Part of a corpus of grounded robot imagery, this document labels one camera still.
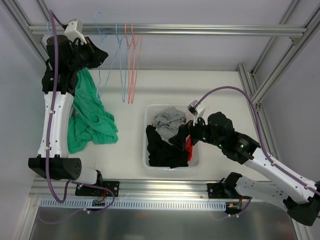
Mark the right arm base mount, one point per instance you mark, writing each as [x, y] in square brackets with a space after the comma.
[217, 191]

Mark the slotted cable duct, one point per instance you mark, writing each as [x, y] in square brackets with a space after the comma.
[136, 204]

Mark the black tank top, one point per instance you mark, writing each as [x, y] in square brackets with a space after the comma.
[161, 153]

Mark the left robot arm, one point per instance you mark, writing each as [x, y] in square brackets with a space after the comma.
[59, 87]

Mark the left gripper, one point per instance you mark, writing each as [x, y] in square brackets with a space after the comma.
[89, 52]

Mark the green tank top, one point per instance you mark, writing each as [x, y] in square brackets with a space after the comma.
[91, 122]

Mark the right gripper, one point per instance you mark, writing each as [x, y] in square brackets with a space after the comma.
[191, 131]

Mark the grey tank top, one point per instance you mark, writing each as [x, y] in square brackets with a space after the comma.
[168, 121]

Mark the aluminium hanging rail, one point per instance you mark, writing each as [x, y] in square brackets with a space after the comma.
[279, 30]

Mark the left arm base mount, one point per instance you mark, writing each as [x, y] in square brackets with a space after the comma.
[108, 187]

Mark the pink hanger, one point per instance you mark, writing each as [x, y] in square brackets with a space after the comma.
[135, 63]
[129, 46]

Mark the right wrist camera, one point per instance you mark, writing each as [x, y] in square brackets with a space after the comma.
[197, 110]

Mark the white plastic basket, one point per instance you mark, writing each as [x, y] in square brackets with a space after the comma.
[150, 112]

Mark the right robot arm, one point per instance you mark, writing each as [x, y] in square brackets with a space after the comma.
[298, 196]

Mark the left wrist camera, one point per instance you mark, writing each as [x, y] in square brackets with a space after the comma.
[73, 31]

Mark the red tank top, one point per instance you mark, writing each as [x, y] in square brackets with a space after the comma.
[189, 148]

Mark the light blue hanger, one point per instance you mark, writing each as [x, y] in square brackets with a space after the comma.
[122, 62]
[51, 29]
[99, 89]

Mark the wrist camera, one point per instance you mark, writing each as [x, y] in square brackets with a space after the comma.
[197, 110]
[73, 31]

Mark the right aluminium frame post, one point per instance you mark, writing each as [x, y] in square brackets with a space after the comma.
[280, 53]

